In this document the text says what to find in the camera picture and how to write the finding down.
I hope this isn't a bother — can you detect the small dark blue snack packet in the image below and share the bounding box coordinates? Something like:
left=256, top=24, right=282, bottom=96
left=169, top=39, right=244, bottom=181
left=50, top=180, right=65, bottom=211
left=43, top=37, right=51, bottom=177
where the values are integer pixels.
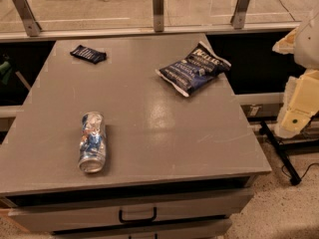
left=70, top=45, right=107, bottom=65

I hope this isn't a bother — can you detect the black upper drawer handle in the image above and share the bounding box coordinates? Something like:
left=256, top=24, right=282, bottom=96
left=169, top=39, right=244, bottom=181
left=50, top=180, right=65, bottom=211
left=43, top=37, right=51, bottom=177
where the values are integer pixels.
left=118, top=207, right=158, bottom=224

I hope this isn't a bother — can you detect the lower grey drawer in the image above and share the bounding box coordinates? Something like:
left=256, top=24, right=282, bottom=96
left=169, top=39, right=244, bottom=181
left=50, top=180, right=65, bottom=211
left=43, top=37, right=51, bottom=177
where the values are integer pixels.
left=53, top=219, right=231, bottom=239

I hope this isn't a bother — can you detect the right metal railing bracket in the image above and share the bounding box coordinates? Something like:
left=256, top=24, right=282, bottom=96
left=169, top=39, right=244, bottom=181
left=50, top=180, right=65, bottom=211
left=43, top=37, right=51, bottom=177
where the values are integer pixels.
left=230, top=0, right=250, bottom=29

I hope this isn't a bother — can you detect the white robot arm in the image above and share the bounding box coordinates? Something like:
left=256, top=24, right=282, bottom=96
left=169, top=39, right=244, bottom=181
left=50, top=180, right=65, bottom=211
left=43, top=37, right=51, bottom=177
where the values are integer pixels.
left=272, top=5, right=319, bottom=138

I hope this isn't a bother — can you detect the black metal stand leg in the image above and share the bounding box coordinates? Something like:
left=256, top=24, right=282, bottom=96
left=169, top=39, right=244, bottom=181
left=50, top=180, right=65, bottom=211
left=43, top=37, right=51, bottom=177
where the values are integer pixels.
left=259, top=120, right=301, bottom=185

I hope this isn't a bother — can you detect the middle metal railing bracket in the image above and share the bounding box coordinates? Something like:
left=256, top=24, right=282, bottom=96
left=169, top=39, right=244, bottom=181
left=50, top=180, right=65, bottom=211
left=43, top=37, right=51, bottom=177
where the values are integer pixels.
left=153, top=0, right=164, bottom=32

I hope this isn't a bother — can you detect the blue kettle chips bag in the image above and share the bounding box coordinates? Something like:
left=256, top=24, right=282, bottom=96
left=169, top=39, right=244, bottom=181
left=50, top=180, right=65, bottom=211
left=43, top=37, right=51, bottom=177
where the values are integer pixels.
left=156, top=42, right=231, bottom=98

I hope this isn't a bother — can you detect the black floor cable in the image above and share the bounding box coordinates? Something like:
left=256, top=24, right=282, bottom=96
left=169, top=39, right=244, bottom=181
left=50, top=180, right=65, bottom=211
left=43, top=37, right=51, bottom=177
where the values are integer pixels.
left=281, top=162, right=319, bottom=181

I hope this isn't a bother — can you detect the left metal railing bracket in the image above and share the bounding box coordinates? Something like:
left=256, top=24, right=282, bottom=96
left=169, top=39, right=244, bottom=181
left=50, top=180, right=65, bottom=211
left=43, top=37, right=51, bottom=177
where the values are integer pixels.
left=12, top=0, right=42, bottom=37

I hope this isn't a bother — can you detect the crushed blue silver redbull can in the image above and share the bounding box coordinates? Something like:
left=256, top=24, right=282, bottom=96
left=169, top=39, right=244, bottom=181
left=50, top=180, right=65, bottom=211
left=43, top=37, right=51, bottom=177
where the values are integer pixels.
left=78, top=112, right=107, bottom=173

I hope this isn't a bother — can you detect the upper grey drawer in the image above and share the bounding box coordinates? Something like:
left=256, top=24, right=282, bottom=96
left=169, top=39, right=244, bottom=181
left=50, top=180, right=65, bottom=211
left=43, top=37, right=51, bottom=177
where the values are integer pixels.
left=9, top=188, right=253, bottom=232

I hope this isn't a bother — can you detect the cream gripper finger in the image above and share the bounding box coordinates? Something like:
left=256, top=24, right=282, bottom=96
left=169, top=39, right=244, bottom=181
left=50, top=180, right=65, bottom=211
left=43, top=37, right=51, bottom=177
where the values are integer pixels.
left=272, top=28, right=297, bottom=55
left=274, top=70, right=319, bottom=138

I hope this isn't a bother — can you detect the grey drawer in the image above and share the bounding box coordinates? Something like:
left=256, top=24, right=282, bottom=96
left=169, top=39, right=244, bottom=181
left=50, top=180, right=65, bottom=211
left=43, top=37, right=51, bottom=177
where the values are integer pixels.
left=9, top=188, right=253, bottom=232
left=53, top=219, right=231, bottom=239

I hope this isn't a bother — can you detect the metal railing bracket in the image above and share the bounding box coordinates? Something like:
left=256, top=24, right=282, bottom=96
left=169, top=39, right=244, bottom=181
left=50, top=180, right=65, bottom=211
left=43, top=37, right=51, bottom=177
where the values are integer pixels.
left=230, top=0, right=250, bottom=29
left=12, top=0, right=42, bottom=37
left=153, top=0, right=164, bottom=32

